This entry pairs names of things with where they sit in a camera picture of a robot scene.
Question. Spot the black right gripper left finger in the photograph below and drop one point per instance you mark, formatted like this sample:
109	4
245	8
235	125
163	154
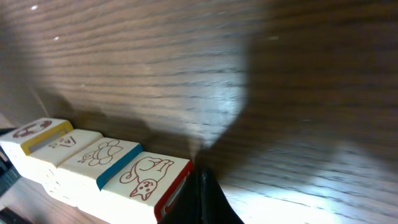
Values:
187	208

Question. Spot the white red edged block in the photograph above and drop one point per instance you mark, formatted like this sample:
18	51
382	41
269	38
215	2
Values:
79	179

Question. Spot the yellow number wooden block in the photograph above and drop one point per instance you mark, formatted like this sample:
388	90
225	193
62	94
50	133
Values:
41	165

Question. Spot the soccer ball wooden block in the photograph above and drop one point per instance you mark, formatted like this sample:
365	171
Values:
19	143

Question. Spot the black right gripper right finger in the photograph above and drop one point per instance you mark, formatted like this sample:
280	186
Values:
215	208

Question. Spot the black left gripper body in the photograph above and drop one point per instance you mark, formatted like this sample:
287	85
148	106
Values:
8	178

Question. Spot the plain wooden block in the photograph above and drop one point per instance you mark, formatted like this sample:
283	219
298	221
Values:
142	192

